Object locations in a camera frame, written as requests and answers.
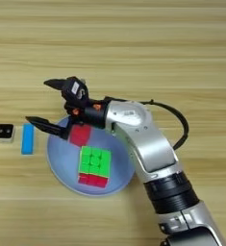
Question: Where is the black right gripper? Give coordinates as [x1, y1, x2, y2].
[24, 78, 108, 141]

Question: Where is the blue rectangular block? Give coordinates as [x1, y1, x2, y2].
[20, 123, 36, 156]

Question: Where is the small black white cube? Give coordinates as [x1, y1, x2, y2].
[0, 123, 15, 143]

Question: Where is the red cube block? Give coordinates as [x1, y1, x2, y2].
[68, 124, 92, 148]

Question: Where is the light blue round plate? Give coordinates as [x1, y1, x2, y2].
[46, 115, 137, 197]

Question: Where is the Rubik's cube green red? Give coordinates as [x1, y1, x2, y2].
[77, 145, 113, 189]

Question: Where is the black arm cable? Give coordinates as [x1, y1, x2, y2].
[138, 99, 190, 151]

